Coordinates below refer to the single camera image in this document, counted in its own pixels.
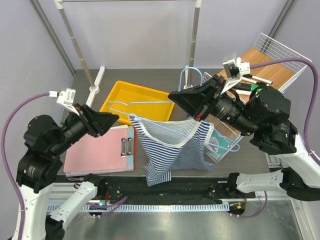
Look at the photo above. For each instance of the white marker black cap lower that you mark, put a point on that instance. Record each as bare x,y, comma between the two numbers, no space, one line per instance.
248,80

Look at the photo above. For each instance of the white wire shelf rack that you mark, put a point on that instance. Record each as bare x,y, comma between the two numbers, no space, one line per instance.
282,75

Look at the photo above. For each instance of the light blue wire hanger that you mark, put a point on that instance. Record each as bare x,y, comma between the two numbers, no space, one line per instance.
203,78

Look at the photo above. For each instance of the white marker black cap upper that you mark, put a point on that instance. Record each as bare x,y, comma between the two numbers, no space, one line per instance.
259,79

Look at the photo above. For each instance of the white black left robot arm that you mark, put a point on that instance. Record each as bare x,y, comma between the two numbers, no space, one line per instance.
38,169

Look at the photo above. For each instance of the white slotted cable duct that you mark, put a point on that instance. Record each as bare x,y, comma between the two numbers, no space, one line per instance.
129,208

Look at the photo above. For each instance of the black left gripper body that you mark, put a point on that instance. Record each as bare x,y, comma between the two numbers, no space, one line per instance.
77,126

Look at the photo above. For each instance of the teal box with handle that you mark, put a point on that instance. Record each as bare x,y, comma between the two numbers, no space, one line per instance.
222,141

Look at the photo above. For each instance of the yellow plastic tray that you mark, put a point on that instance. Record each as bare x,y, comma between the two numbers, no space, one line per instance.
128,98

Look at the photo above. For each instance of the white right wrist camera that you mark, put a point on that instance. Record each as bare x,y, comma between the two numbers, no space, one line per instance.
234,68

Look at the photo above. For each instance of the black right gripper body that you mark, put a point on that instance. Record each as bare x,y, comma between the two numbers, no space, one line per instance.
228,109

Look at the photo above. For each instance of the green black highlighter marker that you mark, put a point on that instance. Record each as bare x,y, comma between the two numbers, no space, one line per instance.
246,87

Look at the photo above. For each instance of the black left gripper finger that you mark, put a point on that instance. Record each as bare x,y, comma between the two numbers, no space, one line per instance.
103,123
96,115

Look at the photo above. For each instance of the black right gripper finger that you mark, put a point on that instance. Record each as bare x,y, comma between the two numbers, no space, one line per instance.
194,94
192,108

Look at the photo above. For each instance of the pink clipboard with papers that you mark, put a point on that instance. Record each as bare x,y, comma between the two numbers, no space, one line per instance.
114,152

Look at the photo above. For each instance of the blue white striped tank top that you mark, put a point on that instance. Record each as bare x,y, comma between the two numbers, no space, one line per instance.
173,145

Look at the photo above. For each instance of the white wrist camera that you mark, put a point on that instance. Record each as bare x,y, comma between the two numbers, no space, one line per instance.
234,68
65,98

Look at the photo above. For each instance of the white marker black cap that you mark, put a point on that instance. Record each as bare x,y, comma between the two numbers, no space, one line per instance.
248,80
259,79

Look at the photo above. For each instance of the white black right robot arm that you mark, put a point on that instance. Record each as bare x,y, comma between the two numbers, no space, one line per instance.
264,117

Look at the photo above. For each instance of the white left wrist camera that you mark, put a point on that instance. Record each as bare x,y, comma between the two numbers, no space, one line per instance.
65,98

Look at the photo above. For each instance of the white marker green cap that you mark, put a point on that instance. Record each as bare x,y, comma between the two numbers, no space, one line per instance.
243,92

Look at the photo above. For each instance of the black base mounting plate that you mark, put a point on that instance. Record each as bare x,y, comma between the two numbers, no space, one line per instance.
177,191

